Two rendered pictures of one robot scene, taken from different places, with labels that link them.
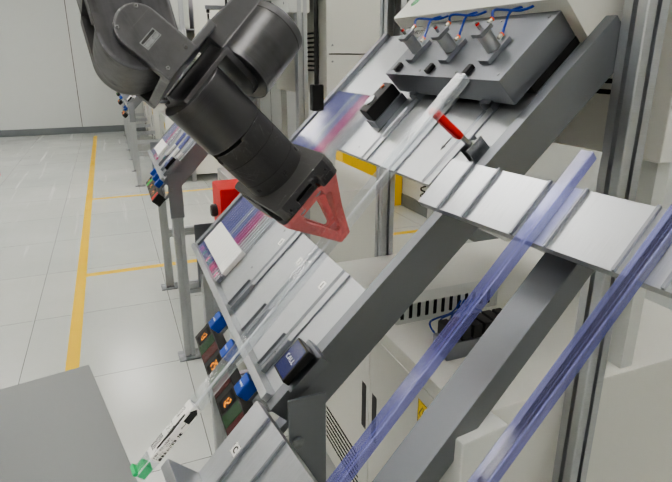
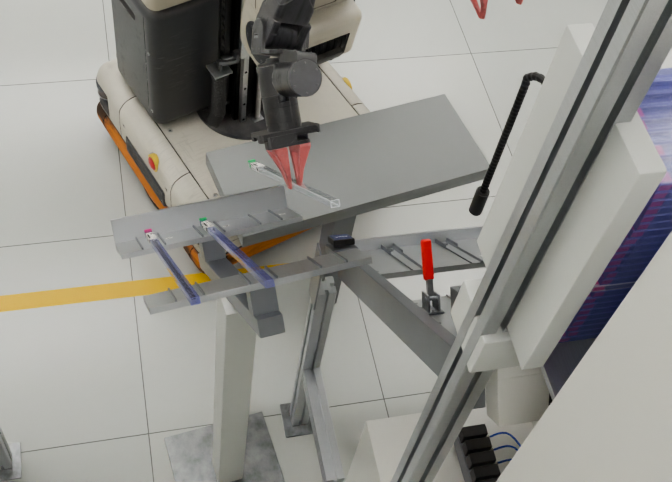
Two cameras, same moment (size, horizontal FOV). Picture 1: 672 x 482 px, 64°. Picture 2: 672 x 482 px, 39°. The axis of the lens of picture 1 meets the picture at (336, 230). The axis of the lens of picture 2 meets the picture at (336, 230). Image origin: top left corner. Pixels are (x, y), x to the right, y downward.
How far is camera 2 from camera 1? 156 cm
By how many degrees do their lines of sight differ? 76
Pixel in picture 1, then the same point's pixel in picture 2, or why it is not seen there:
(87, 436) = (397, 177)
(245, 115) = (264, 91)
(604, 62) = not seen: hidden behind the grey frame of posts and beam
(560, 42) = not seen: hidden behind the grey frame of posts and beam
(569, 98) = (436, 355)
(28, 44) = not seen: outside the picture
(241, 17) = (289, 60)
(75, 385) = (461, 163)
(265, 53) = (276, 80)
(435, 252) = (379, 302)
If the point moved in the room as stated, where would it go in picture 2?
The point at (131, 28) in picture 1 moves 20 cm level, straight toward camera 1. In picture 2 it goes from (256, 27) to (126, 30)
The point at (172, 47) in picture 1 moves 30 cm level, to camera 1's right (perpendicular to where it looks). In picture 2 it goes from (257, 45) to (208, 191)
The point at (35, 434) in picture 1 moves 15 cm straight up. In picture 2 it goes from (404, 150) to (416, 105)
